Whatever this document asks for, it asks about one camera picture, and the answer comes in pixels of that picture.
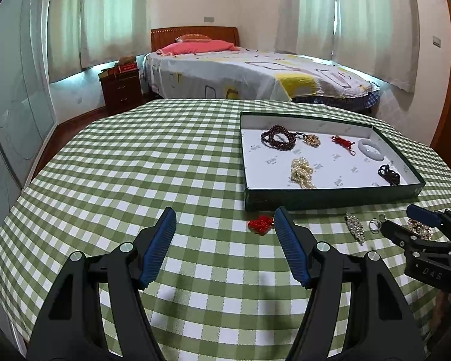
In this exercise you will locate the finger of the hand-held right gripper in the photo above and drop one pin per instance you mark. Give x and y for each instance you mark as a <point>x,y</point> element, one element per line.
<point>398,233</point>
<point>423,213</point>

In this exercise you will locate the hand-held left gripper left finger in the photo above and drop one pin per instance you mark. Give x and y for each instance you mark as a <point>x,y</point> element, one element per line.
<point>156,248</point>

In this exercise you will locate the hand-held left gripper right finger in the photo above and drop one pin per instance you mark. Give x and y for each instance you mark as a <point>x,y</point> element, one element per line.
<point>291,248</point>

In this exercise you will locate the gold pearl brooch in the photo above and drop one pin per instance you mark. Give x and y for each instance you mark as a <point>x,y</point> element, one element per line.
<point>421,229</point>

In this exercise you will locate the green shallow cardboard box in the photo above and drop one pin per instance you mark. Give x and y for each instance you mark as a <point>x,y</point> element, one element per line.
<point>278,173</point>

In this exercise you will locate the cream pearl strand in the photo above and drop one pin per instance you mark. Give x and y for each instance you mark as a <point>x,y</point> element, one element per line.
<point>300,171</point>

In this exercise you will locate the white jade bangle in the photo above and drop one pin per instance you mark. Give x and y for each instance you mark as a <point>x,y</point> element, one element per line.
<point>362,146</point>

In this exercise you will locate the red knot pendant gold charm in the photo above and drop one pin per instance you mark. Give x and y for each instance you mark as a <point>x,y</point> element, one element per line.
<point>340,141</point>

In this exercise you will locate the small gold bead cluster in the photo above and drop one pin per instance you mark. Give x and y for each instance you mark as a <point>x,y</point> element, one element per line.
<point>312,140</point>

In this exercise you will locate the long crystal brooch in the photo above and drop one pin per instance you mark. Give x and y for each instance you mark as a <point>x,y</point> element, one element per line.
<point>354,227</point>

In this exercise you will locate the green checked tablecloth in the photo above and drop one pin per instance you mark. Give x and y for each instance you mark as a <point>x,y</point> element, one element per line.
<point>173,165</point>

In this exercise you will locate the dark wooden nightstand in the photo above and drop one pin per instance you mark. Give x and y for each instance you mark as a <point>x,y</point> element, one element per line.
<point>122,90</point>

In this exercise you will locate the patterned bedsheet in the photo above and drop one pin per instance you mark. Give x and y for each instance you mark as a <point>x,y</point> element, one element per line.
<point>248,75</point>

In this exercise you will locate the red box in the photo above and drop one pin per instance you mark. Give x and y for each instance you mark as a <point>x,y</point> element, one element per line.
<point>129,68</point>

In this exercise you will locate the brown plush toy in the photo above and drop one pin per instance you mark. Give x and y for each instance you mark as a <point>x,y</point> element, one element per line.
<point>127,60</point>

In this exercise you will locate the pale green curtain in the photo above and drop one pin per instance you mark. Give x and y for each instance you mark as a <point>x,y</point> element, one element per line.
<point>112,18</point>
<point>65,22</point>
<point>376,26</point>
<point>304,11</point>

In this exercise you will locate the pink pillow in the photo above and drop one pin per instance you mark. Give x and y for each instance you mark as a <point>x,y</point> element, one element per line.
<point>195,47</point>

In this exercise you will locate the red embroidered cushion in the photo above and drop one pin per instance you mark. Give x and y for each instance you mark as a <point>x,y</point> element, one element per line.
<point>193,38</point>

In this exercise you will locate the glass sliding wardrobe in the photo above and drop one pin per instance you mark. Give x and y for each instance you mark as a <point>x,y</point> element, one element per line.
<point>11,82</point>

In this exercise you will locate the wooden bed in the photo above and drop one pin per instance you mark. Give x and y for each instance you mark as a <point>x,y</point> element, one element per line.
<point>210,32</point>

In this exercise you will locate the wall light switch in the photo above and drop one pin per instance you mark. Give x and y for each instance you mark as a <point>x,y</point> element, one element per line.
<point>436,41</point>

